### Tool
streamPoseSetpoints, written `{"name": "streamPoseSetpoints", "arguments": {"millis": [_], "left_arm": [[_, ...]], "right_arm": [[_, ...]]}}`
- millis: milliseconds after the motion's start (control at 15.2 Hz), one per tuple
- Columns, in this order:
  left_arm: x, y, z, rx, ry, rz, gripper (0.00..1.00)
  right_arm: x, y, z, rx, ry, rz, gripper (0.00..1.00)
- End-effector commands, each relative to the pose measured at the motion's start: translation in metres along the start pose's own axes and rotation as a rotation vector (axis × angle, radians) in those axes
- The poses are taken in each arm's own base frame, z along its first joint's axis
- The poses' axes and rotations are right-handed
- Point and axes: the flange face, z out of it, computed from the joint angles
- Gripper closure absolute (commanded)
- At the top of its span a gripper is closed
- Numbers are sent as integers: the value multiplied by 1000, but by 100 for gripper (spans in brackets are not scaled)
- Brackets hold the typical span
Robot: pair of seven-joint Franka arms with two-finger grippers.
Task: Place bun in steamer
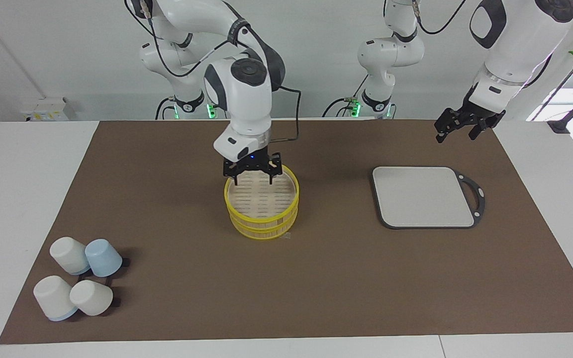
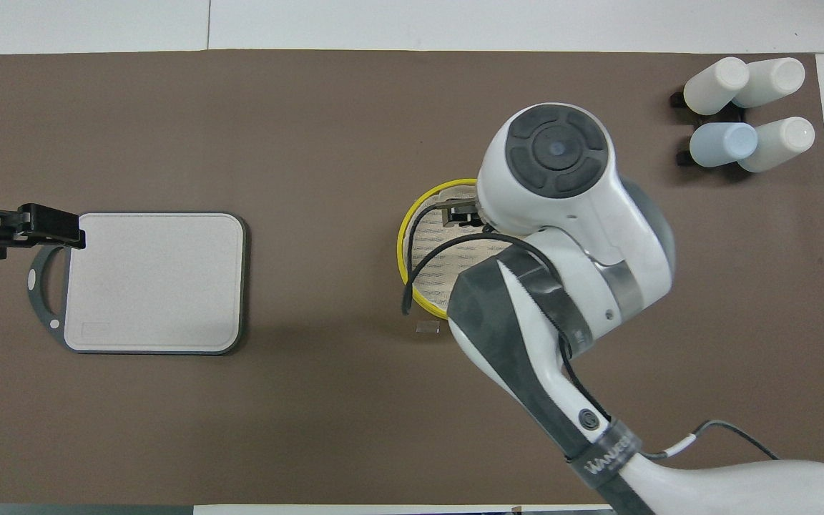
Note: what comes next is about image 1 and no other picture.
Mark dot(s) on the white cutting board grey rim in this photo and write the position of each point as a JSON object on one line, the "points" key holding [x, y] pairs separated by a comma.
{"points": [[423, 196]]}

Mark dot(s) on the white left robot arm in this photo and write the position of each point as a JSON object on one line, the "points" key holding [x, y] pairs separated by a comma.
{"points": [[515, 40]]}

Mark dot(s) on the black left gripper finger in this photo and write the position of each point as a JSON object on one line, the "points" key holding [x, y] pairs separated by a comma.
{"points": [[443, 127], [479, 129]]}

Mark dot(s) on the yellow rimmed steamer lid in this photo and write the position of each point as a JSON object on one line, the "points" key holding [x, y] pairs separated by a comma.
{"points": [[261, 196]]}

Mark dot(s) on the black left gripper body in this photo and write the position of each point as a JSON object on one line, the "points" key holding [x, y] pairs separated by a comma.
{"points": [[480, 115]]}

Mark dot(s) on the light blue plastic bottle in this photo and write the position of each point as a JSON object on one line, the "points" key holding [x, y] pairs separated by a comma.
{"points": [[103, 257]]}

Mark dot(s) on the brown table mat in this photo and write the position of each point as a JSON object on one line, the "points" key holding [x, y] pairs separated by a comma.
{"points": [[316, 288]]}

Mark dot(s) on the white plastic bottle blue base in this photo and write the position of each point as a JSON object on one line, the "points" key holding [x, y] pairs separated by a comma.
{"points": [[53, 297]]}

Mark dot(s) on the white cup upper left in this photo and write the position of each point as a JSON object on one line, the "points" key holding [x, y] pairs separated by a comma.
{"points": [[69, 254]]}

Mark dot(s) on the yellow bamboo steamer basket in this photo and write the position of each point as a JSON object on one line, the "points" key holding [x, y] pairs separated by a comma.
{"points": [[264, 229]]}

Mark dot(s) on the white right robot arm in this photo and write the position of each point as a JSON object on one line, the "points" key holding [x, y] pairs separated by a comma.
{"points": [[244, 99]]}

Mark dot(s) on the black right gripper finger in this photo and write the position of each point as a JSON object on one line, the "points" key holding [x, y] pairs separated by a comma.
{"points": [[234, 179], [273, 176]]}

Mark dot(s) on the white wall socket box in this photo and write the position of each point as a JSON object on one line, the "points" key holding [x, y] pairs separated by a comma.
{"points": [[47, 109]]}

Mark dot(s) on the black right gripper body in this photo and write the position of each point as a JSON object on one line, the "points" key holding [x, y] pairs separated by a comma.
{"points": [[254, 164]]}

